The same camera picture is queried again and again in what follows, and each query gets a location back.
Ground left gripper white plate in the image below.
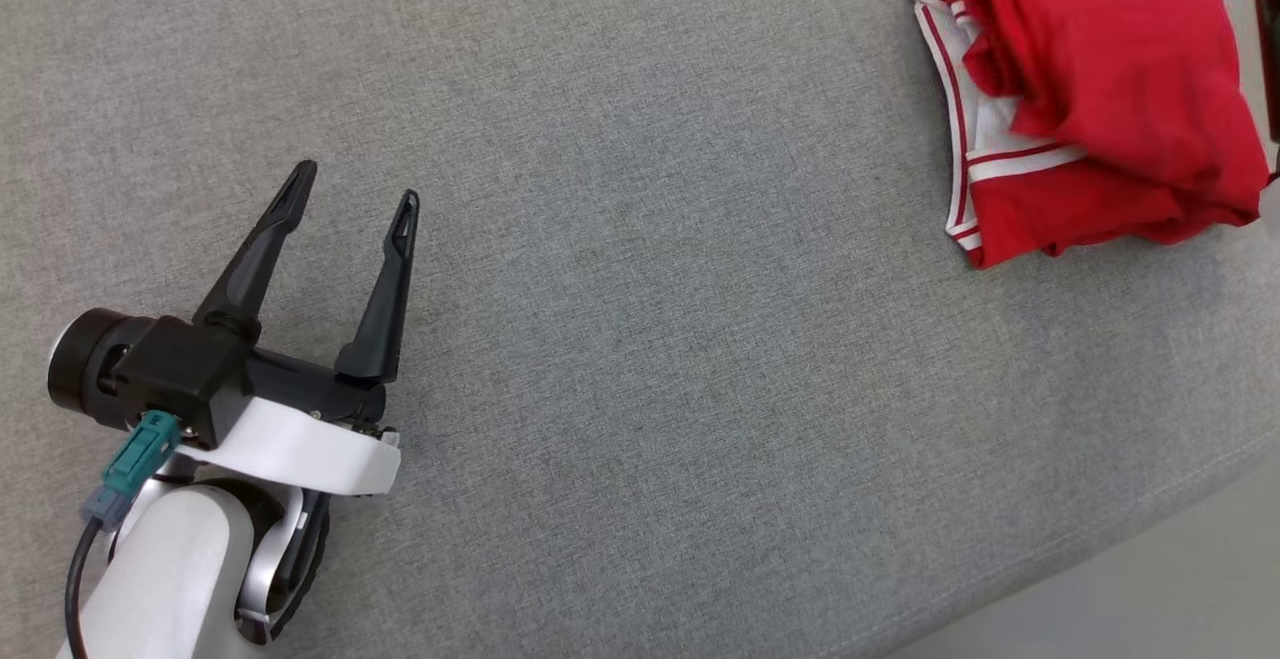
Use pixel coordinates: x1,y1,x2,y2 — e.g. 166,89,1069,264
178,159,422,498

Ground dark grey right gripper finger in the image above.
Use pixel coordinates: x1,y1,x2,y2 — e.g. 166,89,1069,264
1253,0,1280,145

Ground red shorts with white trim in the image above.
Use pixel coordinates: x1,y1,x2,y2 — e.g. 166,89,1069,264
910,0,1263,272

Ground black cable with teal connector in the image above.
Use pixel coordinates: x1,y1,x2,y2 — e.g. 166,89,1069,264
64,409,183,659

